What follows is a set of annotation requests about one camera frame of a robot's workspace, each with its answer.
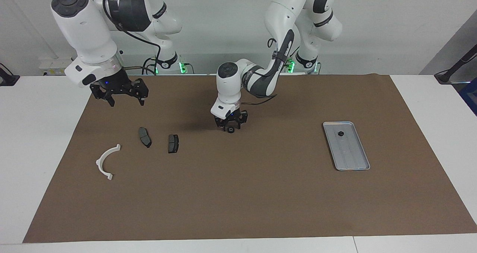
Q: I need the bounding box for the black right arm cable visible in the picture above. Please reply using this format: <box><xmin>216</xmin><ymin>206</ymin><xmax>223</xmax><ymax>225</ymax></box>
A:
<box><xmin>102</xmin><ymin>0</ymin><xmax>161</xmax><ymax>76</ymax></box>

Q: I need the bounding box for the blue box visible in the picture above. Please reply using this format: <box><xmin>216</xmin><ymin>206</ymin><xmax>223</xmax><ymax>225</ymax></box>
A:
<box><xmin>459</xmin><ymin>77</ymin><xmax>477</xmax><ymax>116</ymax></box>

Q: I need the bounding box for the black base cable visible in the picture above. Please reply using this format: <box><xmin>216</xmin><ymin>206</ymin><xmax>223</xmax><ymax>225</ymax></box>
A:
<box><xmin>142</xmin><ymin>57</ymin><xmax>159</xmax><ymax>75</ymax></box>
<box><xmin>287</xmin><ymin>46</ymin><xmax>301</xmax><ymax>73</ymax></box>

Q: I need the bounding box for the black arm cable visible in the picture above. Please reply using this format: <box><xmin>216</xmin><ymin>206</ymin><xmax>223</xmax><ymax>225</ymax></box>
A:
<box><xmin>242</xmin><ymin>39</ymin><xmax>298</xmax><ymax>106</ymax></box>
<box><xmin>102</xmin><ymin>0</ymin><xmax>161</xmax><ymax>76</ymax></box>

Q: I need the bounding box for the silver ribbed metal tray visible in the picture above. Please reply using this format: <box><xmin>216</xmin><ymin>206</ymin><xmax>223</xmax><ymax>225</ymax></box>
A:
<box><xmin>322</xmin><ymin>121</ymin><xmax>371</xmax><ymax>171</ymax></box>

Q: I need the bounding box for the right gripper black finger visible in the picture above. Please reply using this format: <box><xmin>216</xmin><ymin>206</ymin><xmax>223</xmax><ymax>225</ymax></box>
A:
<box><xmin>91</xmin><ymin>85</ymin><xmax>114</xmax><ymax>107</ymax></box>
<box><xmin>129</xmin><ymin>79</ymin><xmax>149</xmax><ymax>106</ymax></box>

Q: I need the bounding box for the brown table mat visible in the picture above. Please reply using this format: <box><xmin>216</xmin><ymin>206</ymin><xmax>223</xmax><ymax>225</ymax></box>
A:
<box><xmin>22</xmin><ymin>73</ymin><xmax>477</xmax><ymax>243</ymax></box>

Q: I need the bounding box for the black angled pole stand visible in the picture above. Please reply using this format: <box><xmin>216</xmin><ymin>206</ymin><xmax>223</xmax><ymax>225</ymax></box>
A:
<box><xmin>434</xmin><ymin>44</ymin><xmax>477</xmax><ymax>85</ymax></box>

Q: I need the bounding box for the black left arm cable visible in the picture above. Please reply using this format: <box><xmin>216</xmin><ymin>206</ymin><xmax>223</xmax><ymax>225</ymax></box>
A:
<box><xmin>242</xmin><ymin>39</ymin><xmax>298</xmax><ymax>106</ymax></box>

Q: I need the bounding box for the white power strip box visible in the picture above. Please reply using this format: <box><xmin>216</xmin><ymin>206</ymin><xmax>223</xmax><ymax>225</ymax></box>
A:
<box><xmin>38</xmin><ymin>57</ymin><xmax>80</xmax><ymax>76</ymax></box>

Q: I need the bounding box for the black clamp stand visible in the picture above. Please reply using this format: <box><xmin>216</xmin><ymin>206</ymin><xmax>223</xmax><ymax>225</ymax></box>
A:
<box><xmin>0</xmin><ymin>63</ymin><xmax>20</xmax><ymax>86</ymax></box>

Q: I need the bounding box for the white semicircular bracket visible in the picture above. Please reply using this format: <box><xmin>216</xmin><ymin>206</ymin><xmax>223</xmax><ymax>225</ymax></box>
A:
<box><xmin>96</xmin><ymin>144</ymin><xmax>121</xmax><ymax>181</ymax></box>

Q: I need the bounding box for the dark brake pad with tab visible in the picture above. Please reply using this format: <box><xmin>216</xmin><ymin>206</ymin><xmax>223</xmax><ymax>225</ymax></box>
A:
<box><xmin>138</xmin><ymin>127</ymin><xmax>152</xmax><ymax>148</ymax></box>

